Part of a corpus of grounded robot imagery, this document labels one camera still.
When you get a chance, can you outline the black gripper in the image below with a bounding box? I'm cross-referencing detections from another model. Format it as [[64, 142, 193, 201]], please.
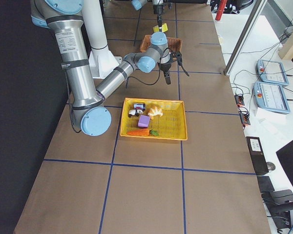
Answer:
[[153, 4, 164, 31], [160, 59, 173, 85]]

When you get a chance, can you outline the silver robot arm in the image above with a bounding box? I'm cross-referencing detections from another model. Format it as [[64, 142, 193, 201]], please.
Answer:
[[30, 0, 170, 137], [131, 0, 168, 33]]

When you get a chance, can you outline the brown wicker basket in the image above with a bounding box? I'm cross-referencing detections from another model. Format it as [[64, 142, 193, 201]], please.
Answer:
[[140, 35, 182, 52]]

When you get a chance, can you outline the yellow plastic basket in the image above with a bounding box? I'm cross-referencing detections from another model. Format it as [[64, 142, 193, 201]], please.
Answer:
[[120, 97, 188, 140]]

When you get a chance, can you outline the toy croissant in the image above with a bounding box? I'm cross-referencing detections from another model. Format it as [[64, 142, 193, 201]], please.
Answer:
[[147, 106, 164, 119]]

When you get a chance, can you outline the panda figurine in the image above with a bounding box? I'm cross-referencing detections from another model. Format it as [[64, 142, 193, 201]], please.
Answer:
[[128, 109, 144, 117]]

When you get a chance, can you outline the purple cube block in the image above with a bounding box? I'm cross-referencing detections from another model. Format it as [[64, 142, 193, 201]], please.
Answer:
[[138, 115, 150, 128]]

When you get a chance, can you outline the red cylinder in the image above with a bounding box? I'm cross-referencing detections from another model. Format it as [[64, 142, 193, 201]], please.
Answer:
[[215, 0, 227, 21]]

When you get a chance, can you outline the toy carrot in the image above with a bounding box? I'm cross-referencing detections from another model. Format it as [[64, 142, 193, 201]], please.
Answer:
[[127, 128, 159, 137]]

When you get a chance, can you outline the upper teach pendant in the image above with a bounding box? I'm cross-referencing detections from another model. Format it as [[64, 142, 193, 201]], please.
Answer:
[[256, 59, 289, 86]]

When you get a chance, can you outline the teach pendant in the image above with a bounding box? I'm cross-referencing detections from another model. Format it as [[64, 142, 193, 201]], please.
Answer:
[[253, 81, 291, 114], [256, 59, 289, 86]]

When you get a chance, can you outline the lower teach pendant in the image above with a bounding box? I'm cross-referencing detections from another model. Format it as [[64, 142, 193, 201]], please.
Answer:
[[253, 81, 291, 114]]

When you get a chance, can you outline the black box with label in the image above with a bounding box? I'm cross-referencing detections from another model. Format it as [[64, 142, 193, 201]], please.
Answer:
[[246, 136, 269, 176]]

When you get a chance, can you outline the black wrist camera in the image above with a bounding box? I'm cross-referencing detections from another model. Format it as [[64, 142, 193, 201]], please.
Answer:
[[171, 51, 183, 66]]

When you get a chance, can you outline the black camera cable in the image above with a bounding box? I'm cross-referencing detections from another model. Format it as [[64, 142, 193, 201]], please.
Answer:
[[126, 48, 190, 86]]

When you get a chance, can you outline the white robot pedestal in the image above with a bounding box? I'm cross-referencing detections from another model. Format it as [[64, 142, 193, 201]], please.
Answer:
[[82, 0, 122, 79]]

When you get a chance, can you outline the aluminium frame post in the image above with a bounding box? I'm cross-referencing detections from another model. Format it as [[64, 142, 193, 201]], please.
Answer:
[[224, 0, 267, 76]]

